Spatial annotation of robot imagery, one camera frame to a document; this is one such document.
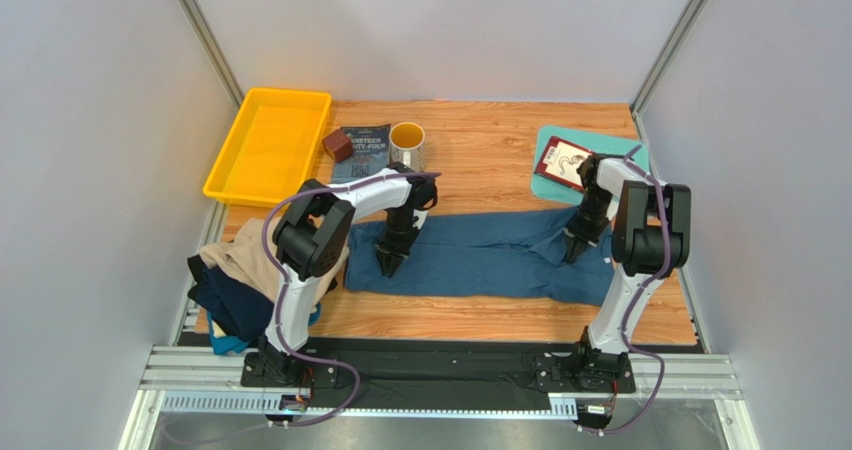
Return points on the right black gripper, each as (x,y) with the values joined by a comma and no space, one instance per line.
(581,233)

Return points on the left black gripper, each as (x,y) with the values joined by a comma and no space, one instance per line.
(399,251)

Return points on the blue t-shirt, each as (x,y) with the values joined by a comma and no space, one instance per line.
(505,254)

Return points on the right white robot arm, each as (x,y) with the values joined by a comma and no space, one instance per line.
(650,239)

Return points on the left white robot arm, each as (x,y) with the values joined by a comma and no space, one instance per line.
(310,237)

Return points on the red paperback book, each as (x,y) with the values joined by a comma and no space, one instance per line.
(560,162)

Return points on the teal cutting board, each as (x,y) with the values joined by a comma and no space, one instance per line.
(598,142)

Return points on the white mug yellow inside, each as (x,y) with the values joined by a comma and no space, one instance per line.
(407,145)

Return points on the blue paperback book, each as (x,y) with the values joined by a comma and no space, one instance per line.
(371,153)

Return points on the brown wooden cube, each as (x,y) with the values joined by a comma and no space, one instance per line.
(338,145)

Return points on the yellow plastic bin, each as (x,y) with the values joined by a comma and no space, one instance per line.
(270,148)

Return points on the beige t-shirt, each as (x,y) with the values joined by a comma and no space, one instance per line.
(239,276)

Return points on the black mounting base plate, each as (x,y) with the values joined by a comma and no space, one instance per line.
(412,375)

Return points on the aluminium frame rail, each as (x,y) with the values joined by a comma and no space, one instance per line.
(191,397)

